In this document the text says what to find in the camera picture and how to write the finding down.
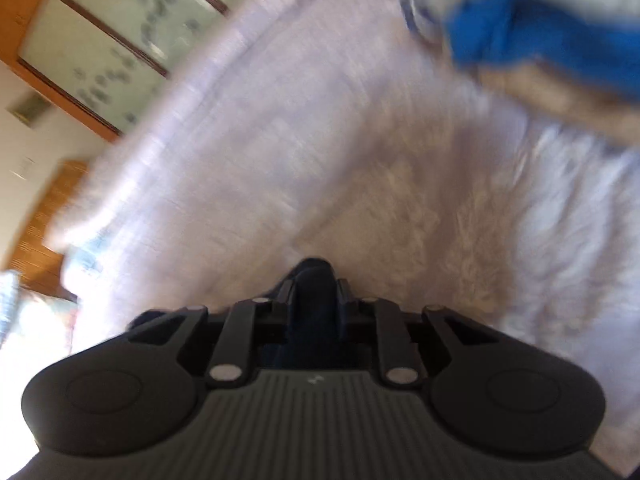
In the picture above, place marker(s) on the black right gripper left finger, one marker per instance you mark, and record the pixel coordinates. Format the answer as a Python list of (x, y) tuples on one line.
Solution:
[(282, 298)]

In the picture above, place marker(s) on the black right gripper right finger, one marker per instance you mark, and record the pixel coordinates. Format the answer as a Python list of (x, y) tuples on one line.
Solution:
[(347, 302)]

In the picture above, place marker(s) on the lavender patterned bed sheet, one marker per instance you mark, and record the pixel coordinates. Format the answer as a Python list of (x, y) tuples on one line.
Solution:
[(340, 136)]

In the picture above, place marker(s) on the wooden headboard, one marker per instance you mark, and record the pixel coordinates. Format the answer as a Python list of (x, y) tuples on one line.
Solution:
[(38, 268)]

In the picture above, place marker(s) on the small blue floral pillow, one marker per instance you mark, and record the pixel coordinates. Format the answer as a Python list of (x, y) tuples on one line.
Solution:
[(50, 324)]

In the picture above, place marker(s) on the tan folded garment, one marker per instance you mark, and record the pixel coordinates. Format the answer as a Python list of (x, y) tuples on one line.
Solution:
[(568, 99)]

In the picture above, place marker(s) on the rolled lavender quilt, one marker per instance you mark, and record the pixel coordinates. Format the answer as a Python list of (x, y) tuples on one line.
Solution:
[(119, 176)]

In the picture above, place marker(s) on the blue garment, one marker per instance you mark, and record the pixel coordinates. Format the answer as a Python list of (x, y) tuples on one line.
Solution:
[(502, 33)]

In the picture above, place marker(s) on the wooden wardrobe with frosted doors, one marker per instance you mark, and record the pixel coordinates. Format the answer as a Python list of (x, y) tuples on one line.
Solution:
[(104, 61)]

